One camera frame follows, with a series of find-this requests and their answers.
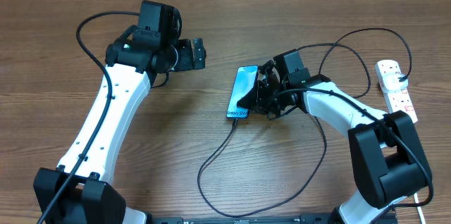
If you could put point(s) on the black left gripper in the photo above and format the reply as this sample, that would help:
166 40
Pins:
187 61

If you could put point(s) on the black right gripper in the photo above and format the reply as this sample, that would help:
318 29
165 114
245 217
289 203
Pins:
256 102

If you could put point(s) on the blue Samsung Galaxy smartphone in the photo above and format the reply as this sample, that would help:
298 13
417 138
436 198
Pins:
244 82

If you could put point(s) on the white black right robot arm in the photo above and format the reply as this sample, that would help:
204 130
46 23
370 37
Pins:
388 160

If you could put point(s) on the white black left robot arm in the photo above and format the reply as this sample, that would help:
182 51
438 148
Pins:
79 189

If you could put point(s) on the white charger plug adapter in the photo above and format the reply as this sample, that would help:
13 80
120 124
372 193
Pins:
393 82

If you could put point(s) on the white power strip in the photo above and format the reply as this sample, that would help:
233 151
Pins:
399 100

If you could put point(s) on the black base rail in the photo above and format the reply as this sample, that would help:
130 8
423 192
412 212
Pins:
229 220

